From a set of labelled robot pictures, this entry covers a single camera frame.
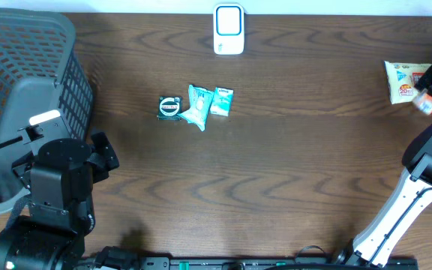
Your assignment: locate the black round-label item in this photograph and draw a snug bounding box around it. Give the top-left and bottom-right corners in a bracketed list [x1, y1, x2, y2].
[157, 96, 182, 121]

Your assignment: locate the yellow snack bag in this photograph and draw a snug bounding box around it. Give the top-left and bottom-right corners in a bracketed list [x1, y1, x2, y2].
[383, 61, 431, 104]

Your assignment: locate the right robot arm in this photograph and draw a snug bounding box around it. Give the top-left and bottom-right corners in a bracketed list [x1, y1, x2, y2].
[332, 65, 432, 269]

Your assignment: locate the grey plastic mesh basket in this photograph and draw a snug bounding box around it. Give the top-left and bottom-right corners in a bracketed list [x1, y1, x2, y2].
[0, 6, 95, 216]

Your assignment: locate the teal snack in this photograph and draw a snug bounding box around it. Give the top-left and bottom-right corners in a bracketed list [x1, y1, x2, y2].
[178, 85, 214, 131]

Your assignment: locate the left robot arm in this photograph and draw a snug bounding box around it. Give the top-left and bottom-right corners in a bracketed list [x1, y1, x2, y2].
[0, 119, 140, 270]

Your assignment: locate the orange juice carton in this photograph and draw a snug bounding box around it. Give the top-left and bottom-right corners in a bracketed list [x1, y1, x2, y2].
[412, 89, 432, 115]

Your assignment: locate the teal tissue pack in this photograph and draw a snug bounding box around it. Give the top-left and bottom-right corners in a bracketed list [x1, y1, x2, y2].
[209, 87, 234, 117]

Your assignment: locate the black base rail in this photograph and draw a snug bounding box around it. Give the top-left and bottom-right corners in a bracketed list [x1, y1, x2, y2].
[76, 256, 420, 270]

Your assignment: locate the white barcode scanner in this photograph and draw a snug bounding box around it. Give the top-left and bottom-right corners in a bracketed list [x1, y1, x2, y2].
[213, 3, 245, 55]

